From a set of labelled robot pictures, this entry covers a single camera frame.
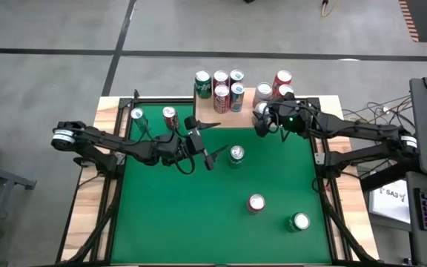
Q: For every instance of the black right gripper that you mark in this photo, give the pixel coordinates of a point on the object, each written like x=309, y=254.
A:
x=291, y=115

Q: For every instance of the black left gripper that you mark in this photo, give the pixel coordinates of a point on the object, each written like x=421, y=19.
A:
x=195, y=142

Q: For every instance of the white pink soda can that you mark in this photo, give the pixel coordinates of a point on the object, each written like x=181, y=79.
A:
x=263, y=91

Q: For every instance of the green Sprite can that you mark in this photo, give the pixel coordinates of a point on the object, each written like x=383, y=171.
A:
x=236, y=153
x=203, y=85
x=300, y=221

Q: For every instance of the red Fanta strawberry can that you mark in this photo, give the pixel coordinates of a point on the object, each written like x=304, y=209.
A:
x=285, y=90
x=256, y=202
x=282, y=78

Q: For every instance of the red Coca-Cola can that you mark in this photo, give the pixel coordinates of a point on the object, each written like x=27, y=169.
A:
x=221, y=77
x=221, y=98
x=169, y=114

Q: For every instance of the blue slim energy drink can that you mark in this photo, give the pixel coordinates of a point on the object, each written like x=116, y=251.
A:
x=138, y=114
x=236, y=76

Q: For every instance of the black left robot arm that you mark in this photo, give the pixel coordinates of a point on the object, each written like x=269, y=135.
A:
x=106, y=142

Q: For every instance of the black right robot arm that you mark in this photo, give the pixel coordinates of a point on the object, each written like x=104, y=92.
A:
x=365, y=133

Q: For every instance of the green table mat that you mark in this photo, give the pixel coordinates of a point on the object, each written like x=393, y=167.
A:
x=206, y=241

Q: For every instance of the black desk support bar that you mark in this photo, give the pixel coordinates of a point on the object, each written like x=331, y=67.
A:
x=387, y=174

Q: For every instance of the white paper sign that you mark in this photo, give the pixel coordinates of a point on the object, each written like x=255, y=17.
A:
x=389, y=205

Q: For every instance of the wooden shelf black metal frame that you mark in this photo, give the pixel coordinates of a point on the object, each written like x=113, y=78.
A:
x=213, y=116

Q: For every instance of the black metal table frame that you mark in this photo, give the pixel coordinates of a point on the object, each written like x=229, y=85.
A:
x=154, y=100

